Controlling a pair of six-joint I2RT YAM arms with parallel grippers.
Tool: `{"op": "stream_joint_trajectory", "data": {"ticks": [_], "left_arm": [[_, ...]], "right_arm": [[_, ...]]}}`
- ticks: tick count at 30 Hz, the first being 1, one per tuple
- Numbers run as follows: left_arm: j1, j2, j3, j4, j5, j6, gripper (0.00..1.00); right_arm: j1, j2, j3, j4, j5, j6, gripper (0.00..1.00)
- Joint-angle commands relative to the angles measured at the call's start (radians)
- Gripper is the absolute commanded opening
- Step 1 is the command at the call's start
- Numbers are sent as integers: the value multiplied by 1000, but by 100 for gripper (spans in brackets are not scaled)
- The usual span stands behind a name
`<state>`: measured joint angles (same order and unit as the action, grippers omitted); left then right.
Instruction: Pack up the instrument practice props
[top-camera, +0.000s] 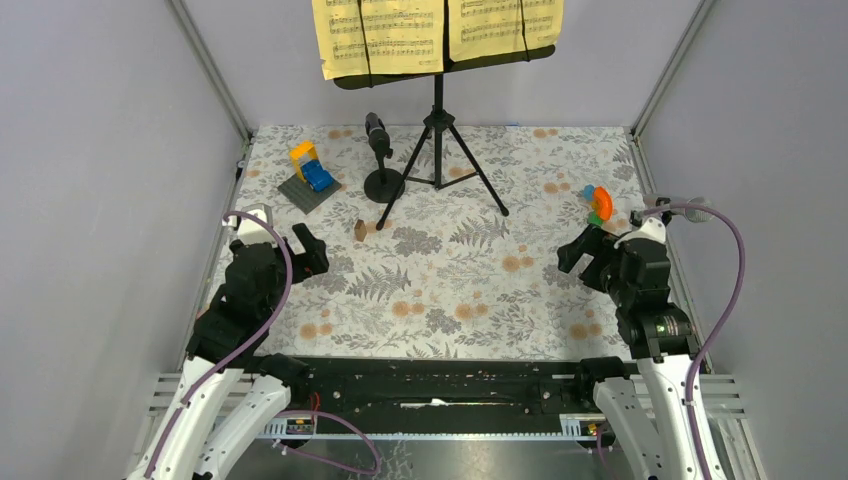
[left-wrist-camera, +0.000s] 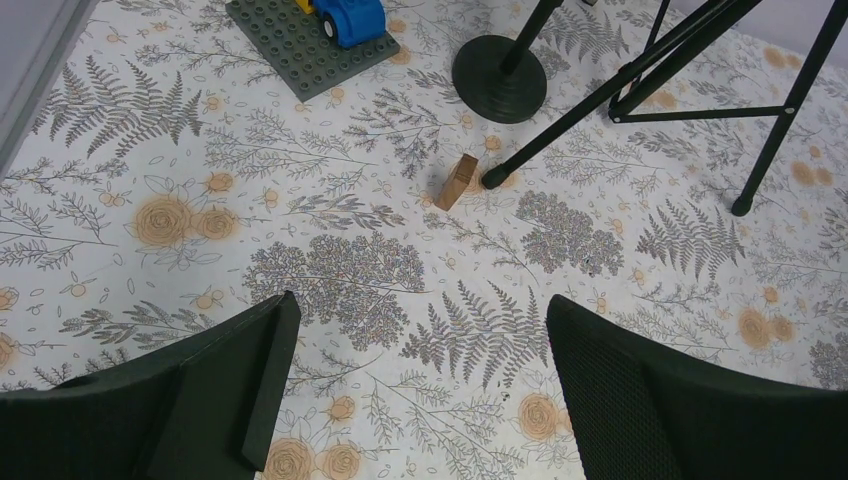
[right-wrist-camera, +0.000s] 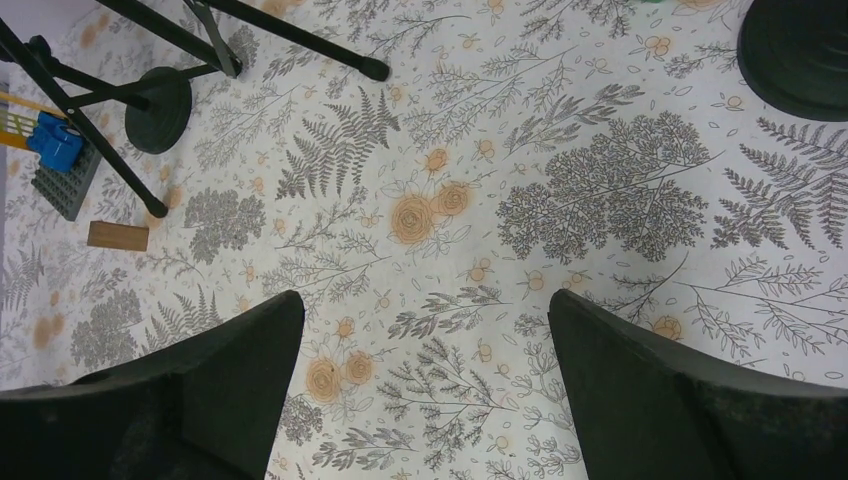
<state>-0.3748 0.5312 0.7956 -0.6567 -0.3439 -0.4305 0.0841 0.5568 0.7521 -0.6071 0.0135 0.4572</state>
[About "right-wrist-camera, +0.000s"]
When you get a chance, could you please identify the black left microphone stand base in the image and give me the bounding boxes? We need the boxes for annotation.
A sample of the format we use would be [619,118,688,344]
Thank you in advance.
[124,67,193,154]

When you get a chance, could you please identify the grey building block baseplate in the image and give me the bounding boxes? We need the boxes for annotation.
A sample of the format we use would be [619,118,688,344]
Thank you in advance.
[31,144,102,222]

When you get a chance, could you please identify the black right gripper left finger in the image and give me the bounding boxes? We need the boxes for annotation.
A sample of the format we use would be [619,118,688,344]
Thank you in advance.
[1,291,305,479]

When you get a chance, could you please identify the black microphone stand base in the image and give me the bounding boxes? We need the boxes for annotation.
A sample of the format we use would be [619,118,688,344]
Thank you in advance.
[124,67,193,154]
[737,0,847,122]

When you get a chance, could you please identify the floral patterned table cloth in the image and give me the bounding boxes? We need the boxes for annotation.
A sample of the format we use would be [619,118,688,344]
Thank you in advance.
[1,1,847,479]

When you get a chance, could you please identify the small wooden block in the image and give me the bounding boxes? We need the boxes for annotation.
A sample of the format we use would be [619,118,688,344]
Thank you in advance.
[86,221,150,252]

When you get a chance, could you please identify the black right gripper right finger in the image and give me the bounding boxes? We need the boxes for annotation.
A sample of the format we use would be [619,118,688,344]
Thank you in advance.
[548,290,847,479]

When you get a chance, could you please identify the yellow toy block frame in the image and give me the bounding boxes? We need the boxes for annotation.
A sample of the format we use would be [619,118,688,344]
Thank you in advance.
[1,92,67,152]

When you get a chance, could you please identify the black tripod music stand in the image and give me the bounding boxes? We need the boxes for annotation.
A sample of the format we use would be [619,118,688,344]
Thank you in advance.
[1,1,390,218]

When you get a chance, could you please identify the blue toy block car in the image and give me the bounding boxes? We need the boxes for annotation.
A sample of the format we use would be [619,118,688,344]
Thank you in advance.
[26,111,85,173]

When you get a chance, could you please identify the black right microphone stand base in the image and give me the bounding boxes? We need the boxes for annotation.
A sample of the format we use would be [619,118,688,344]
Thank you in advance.
[737,0,847,122]

